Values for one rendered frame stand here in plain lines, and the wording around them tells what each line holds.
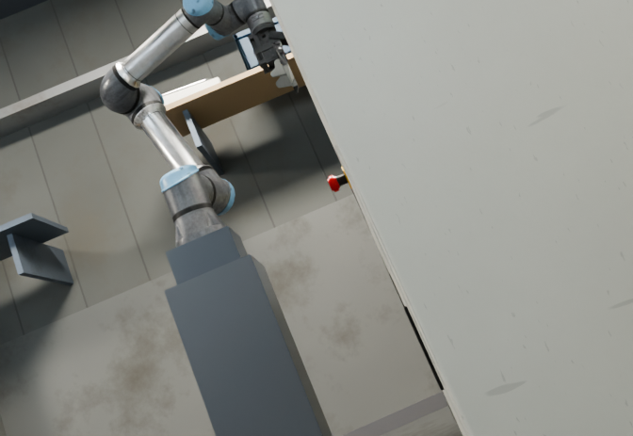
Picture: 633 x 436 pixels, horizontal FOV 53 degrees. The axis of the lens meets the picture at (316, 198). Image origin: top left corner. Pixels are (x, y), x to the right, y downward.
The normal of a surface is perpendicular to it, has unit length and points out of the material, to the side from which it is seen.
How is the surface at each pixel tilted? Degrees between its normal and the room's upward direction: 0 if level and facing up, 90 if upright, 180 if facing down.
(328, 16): 90
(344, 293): 90
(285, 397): 90
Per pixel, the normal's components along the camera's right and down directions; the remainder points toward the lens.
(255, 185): -0.07, -0.22
